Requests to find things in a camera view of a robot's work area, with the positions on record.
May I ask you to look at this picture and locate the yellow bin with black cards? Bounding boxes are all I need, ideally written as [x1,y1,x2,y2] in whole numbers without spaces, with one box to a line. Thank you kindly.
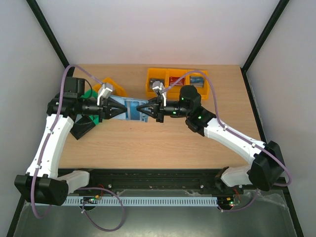
[145,68,168,98]

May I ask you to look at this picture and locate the blue leather card holder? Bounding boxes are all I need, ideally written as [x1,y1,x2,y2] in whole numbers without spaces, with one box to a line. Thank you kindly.
[110,95,148,122]

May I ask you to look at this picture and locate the yellow bin with blue cards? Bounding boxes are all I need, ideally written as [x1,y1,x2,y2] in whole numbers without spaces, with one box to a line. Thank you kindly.
[186,72,210,100]

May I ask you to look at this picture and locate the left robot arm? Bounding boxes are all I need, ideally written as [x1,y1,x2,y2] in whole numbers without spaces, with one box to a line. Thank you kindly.
[14,77,127,206]

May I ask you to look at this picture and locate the grey slotted cable duct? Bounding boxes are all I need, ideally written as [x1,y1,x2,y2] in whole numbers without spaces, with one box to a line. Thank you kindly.
[62,197,218,207]

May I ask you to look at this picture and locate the blue card stack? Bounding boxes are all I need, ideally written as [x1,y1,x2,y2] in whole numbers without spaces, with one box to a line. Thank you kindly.
[190,76,204,88]

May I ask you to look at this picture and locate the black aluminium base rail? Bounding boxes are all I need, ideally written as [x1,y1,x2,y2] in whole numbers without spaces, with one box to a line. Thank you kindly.
[56,168,289,196]

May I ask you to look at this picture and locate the black storage bin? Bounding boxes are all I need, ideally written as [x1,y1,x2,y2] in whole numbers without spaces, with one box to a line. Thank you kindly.
[70,116,96,140]

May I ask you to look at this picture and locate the yellow bin left group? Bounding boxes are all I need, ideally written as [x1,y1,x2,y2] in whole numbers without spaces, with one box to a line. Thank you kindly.
[92,77,128,97]

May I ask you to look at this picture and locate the purple cable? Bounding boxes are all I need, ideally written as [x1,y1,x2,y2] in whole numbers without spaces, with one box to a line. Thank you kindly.
[30,64,125,232]
[158,70,292,213]

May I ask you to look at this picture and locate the black card stack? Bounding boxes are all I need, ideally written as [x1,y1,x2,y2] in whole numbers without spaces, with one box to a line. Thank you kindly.
[149,78,165,88]

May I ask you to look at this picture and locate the red card stack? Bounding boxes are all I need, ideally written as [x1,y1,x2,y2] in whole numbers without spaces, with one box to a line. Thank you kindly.
[169,77,185,86]

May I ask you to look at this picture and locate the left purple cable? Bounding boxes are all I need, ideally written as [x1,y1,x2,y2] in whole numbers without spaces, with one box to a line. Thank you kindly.
[30,64,125,232]

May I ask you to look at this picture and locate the green storage bin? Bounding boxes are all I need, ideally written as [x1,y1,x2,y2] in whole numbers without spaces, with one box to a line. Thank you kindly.
[82,89,99,125]

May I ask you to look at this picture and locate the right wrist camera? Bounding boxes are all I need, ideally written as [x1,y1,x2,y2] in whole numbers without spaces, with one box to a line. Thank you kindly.
[152,80,166,103]

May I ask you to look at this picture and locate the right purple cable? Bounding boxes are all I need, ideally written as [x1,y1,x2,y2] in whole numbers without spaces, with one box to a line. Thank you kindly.
[158,70,292,213]

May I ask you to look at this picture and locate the yellow bin with red cards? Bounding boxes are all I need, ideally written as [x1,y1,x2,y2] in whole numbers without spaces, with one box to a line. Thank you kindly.
[166,69,190,97]

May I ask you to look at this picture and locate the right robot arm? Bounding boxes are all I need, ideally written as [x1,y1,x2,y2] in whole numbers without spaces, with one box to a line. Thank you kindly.
[136,85,285,194]

